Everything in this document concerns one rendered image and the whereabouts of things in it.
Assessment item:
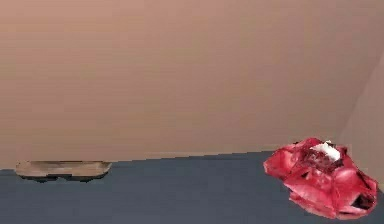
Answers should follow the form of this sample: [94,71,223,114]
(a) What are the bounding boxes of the flat brown tray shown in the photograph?
[14,160,113,183]

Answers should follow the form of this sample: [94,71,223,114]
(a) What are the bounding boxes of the crumpled red cloth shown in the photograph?
[262,137,380,221]

